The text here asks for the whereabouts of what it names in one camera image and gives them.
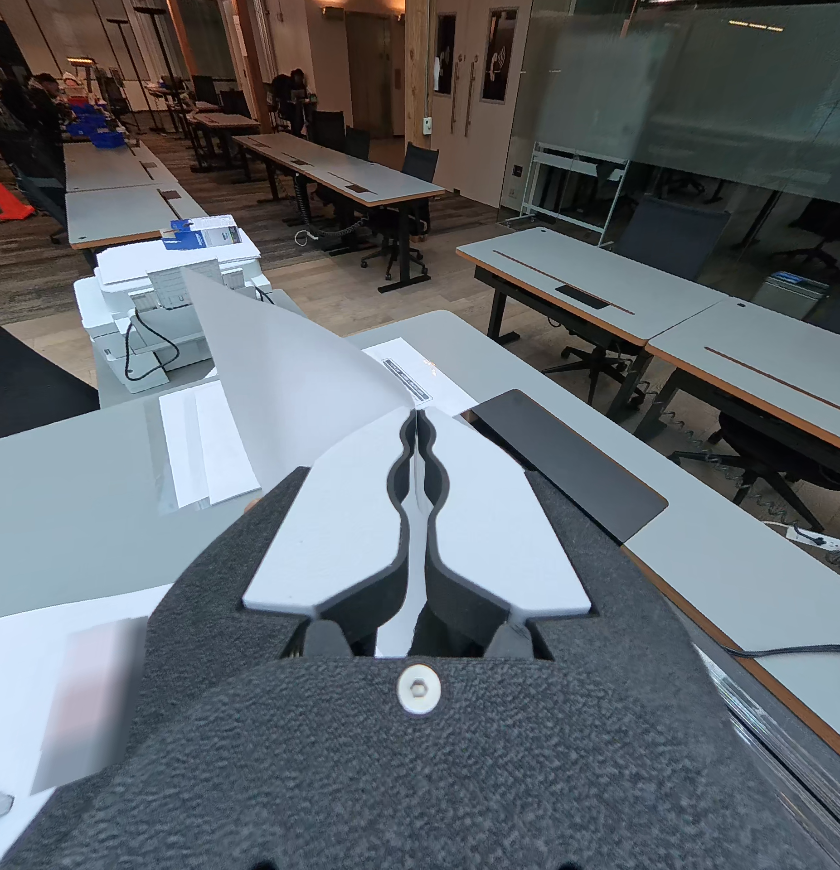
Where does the blue white box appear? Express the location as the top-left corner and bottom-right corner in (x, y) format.
(160, 216), (243, 251)

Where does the light wooden column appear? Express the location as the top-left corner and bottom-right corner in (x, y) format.
(404, 0), (434, 147)

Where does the orange traffic cone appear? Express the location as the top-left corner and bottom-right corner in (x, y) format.
(0, 170), (36, 222)

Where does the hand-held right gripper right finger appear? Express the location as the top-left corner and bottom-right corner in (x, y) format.
(417, 406), (592, 626)

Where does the blue plastic bin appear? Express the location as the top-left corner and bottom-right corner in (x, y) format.
(65, 102), (130, 148)

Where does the black printer cable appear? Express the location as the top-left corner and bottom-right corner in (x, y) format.
(122, 314), (183, 383)

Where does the white power strip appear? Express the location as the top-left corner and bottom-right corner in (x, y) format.
(786, 522), (840, 579)

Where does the grey bin blue lid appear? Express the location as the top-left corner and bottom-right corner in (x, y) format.
(752, 270), (833, 322)

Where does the black desk cable hatch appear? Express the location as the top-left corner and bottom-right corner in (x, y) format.
(471, 389), (669, 542)

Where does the black floor lamp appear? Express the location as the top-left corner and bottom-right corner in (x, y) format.
(133, 5), (168, 131)

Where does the black board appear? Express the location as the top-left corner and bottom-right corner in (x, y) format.
(0, 19), (28, 72)

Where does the printed white paper sheet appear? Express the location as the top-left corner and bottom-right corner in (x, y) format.
(0, 583), (179, 823)

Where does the black wall poster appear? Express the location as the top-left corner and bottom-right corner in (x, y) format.
(433, 12), (458, 96)
(481, 8), (520, 103)

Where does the white paper black strip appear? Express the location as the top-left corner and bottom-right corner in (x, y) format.
(360, 338), (476, 417)

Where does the white printer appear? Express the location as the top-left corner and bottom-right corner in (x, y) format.
(74, 234), (271, 395)

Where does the white metal rack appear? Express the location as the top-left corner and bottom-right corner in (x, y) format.
(522, 141), (629, 242)

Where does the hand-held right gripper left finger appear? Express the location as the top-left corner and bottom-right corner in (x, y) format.
(242, 406), (419, 621)

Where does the grey office desk wood edge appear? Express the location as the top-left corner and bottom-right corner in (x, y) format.
(187, 112), (261, 171)
(646, 297), (840, 458)
(63, 139), (164, 194)
(65, 184), (210, 251)
(456, 226), (730, 424)
(233, 132), (447, 295)

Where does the brown wooden post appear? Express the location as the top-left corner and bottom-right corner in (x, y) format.
(235, 0), (272, 133)

